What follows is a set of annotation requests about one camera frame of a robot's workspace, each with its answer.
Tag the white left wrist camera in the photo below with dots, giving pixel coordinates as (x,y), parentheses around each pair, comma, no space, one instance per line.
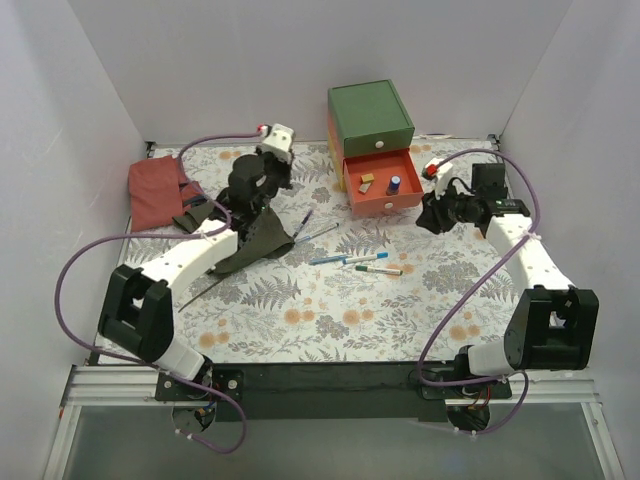
(278,140)

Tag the white marker green cap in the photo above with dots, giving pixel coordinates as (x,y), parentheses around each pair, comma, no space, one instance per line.
(379,270)

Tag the blue long nib marker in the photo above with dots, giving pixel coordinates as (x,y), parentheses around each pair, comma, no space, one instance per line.
(319,233)

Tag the white marker blue cap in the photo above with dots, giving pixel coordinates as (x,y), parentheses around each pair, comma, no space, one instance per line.
(364,258)

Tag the thin dark stick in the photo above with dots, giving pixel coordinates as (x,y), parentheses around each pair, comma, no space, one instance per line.
(200,294)

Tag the tan eraser block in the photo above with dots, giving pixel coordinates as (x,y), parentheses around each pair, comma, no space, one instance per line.
(366,181)

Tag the red cloth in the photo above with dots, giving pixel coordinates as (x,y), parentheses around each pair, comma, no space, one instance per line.
(159,191)

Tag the small blue cylinder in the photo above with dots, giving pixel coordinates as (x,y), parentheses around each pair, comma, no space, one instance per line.
(394,184)

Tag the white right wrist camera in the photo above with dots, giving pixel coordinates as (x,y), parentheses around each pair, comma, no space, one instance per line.
(440,172)

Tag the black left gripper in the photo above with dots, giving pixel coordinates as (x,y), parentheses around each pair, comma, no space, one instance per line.
(279,170)

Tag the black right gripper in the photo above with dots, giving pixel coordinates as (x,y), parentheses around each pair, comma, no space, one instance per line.
(445,209)

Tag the aluminium front rail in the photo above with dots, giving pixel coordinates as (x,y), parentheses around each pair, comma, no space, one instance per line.
(124,385)

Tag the red drawer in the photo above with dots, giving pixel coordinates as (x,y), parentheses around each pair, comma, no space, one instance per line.
(382,166)

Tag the dark green cloth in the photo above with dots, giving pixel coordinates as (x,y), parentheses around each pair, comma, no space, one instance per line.
(260,236)

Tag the purple pen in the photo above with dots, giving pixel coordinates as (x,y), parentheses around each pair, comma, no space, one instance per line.
(302,224)

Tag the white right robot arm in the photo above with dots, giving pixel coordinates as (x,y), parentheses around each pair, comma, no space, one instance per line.
(553,324)

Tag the green red yellow drawer box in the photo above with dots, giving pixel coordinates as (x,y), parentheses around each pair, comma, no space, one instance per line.
(366,118)

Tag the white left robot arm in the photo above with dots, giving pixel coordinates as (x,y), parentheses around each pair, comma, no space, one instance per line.
(138,311)

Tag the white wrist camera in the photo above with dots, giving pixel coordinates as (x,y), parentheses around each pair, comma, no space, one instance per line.
(278,140)
(440,172)

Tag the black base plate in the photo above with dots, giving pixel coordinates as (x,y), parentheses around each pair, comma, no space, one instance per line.
(352,390)

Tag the light blue pen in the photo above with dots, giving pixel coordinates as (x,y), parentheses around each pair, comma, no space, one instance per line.
(329,259)

